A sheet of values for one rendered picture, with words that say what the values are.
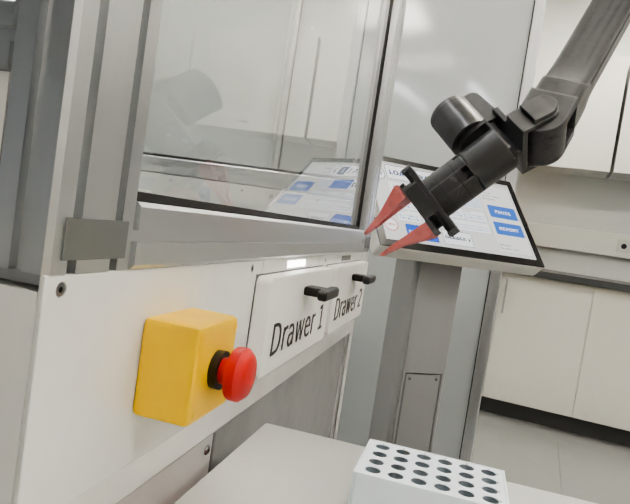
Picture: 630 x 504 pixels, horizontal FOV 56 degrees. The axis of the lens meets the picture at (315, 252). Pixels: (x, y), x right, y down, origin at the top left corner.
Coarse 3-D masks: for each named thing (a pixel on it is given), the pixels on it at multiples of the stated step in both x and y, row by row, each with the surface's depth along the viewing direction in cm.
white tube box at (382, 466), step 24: (384, 456) 53; (408, 456) 53; (432, 456) 54; (360, 480) 48; (384, 480) 48; (408, 480) 48; (432, 480) 49; (456, 480) 49; (480, 480) 50; (504, 480) 51
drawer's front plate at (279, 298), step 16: (288, 272) 72; (304, 272) 75; (320, 272) 82; (256, 288) 63; (272, 288) 63; (288, 288) 69; (256, 304) 63; (272, 304) 64; (288, 304) 70; (304, 304) 77; (320, 304) 85; (256, 320) 63; (272, 320) 65; (288, 320) 71; (256, 336) 63; (272, 336) 66; (304, 336) 79; (320, 336) 89; (256, 352) 63; (288, 352) 73; (272, 368) 67
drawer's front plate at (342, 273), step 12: (336, 264) 99; (348, 264) 103; (360, 264) 112; (336, 276) 93; (348, 276) 103; (348, 288) 104; (360, 288) 116; (348, 300) 106; (360, 300) 119; (336, 312) 97; (360, 312) 121; (336, 324) 99
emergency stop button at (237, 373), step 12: (240, 348) 43; (228, 360) 42; (240, 360) 42; (252, 360) 43; (228, 372) 42; (240, 372) 42; (252, 372) 43; (228, 384) 42; (240, 384) 42; (252, 384) 44; (228, 396) 42; (240, 396) 42
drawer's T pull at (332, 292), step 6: (306, 288) 75; (312, 288) 75; (318, 288) 75; (324, 288) 76; (330, 288) 76; (336, 288) 78; (306, 294) 75; (312, 294) 75; (318, 294) 72; (324, 294) 72; (330, 294) 74; (336, 294) 78; (318, 300) 73; (324, 300) 72
